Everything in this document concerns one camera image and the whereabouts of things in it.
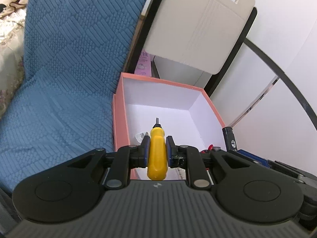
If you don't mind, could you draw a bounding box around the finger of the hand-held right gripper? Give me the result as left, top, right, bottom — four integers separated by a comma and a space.
236, 149, 270, 166
222, 126, 237, 152

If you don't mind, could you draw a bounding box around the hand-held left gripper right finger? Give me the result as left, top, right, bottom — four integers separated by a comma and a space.
166, 136, 250, 190

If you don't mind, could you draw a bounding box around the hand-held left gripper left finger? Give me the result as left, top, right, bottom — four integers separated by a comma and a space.
67, 136, 151, 190

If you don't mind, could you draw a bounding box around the yellow handle screwdriver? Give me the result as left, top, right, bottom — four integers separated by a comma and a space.
147, 117, 168, 180

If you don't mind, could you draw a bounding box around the white tape roll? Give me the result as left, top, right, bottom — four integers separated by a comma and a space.
135, 131, 150, 143

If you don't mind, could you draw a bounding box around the pink cardboard box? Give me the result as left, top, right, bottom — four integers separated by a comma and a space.
113, 72, 226, 182

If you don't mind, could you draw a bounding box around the white cabinet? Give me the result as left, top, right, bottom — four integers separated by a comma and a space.
210, 45, 283, 129

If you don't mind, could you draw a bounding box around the pink paper package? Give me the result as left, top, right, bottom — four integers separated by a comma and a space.
135, 51, 153, 77

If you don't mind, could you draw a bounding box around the blue quilted sofa cover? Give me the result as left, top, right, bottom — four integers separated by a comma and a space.
0, 0, 161, 196

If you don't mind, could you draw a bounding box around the beige floral bedspread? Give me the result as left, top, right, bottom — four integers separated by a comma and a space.
0, 7, 28, 119

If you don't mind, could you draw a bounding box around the patterned cream blanket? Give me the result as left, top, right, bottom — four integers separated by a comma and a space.
0, 0, 31, 19

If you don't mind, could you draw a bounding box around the black curved frame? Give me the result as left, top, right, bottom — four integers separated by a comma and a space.
244, 38, 317, 132

